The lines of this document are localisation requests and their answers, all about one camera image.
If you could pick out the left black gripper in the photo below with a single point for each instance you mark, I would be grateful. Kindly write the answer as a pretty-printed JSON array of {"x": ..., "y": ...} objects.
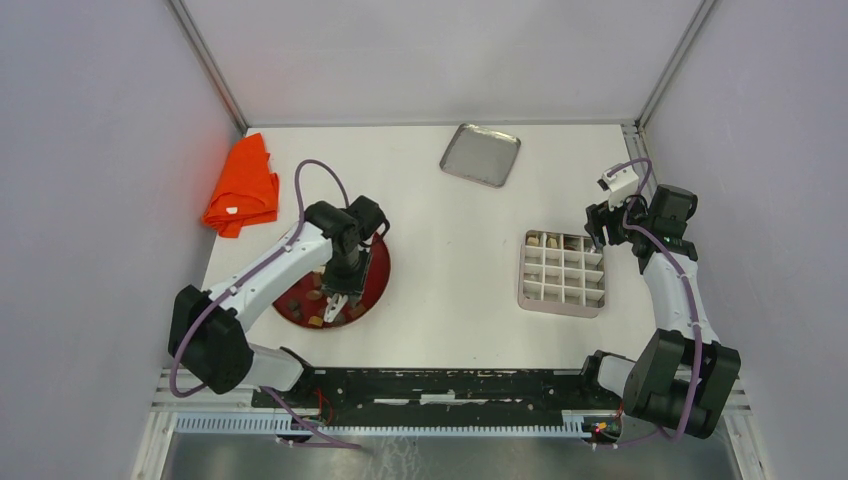
[{"x": 350, "y": 286}]

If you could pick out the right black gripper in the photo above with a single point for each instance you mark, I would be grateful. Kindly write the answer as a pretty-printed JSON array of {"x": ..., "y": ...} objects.
[{"x": 599, "y": 216}]

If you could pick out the red round plate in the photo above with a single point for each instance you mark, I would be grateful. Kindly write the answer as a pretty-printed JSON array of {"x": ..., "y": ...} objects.
[{"x": 306, "y": 299}]

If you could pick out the pink tin box with dividers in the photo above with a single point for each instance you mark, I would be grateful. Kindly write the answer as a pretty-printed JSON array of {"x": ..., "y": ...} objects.
[{"x": 568, "y": 281}]

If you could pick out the silver serving tongs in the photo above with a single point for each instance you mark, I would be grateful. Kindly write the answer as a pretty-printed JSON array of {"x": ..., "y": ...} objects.
[{"x": 335, "y": 305}]

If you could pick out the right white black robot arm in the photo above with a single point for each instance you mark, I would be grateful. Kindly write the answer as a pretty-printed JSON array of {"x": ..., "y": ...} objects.
[{"x": 684, "y": 375}]

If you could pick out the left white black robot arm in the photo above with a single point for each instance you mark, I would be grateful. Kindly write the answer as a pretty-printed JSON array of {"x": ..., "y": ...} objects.
[{"x": 208, "y": 331}]

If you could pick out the brown chocolate piece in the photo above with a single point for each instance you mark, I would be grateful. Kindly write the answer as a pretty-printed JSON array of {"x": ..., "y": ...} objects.
[{"x": 357, "y": 311}]

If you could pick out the orange folded cloth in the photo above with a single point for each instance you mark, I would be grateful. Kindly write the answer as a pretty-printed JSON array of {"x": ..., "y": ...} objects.
[{"x": 247, "y": 191}]

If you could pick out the silver tin lid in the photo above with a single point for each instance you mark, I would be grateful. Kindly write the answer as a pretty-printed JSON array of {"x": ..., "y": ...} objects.
[{"x": 481, "y": 155}]

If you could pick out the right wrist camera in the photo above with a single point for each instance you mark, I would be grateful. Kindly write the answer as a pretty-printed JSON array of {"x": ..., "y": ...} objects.
[{"x": 620, "y": 183}]

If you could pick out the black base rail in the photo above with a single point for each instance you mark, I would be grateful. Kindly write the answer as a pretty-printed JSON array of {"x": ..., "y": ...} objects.
[{"x": 375, "y": 397}]

